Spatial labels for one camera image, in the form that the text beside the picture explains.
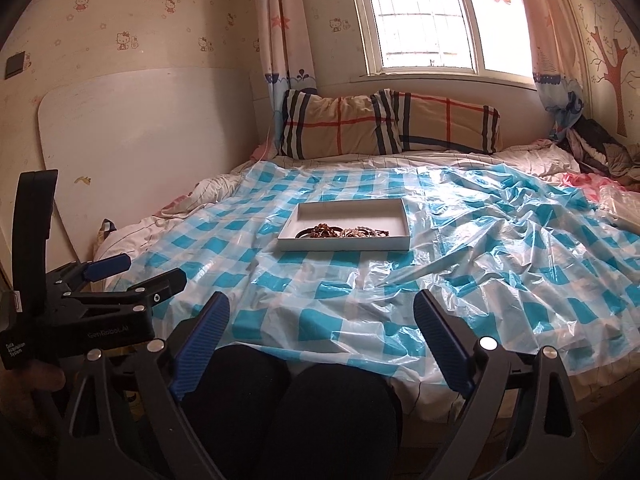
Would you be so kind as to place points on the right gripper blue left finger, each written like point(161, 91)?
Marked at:
point(193, 342)

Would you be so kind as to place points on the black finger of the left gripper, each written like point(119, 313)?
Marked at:
point(150, 287)

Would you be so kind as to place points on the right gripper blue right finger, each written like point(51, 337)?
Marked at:
point(453, 357)

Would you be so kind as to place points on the person's left hand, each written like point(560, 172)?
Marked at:
point(36, 376)

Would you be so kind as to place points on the person's dark trouser legs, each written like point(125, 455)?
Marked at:
point(258, 420)

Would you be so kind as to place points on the white cardboard box tray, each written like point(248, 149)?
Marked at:
point(317, 226)

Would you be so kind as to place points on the white headboard panel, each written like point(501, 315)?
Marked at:
point(127, 144)

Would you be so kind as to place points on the blue checked plastic sheet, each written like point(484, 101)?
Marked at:
point(450, 259)

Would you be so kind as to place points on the right plaid pillow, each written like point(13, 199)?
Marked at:
point(419, 123)

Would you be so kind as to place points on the plaid pillow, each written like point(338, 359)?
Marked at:
point(419, 123)
point(317, 127)

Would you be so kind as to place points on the left plaid pillow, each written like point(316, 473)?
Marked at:
point(317, 127)

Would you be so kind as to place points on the pile of dark clothes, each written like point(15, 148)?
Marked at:
point(597, 151)

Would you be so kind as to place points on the left patterned curtain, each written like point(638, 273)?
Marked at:
point(285, 49)

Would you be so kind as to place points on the patterned curtain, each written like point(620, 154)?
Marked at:
point(558, 69)
point(285, 49)

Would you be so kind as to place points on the right patterned curtain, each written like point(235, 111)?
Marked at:
point(558, 69)

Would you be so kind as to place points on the window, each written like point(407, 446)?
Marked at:
point(482, 39)

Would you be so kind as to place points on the dark wall switch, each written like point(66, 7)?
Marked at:
point(15, 65)

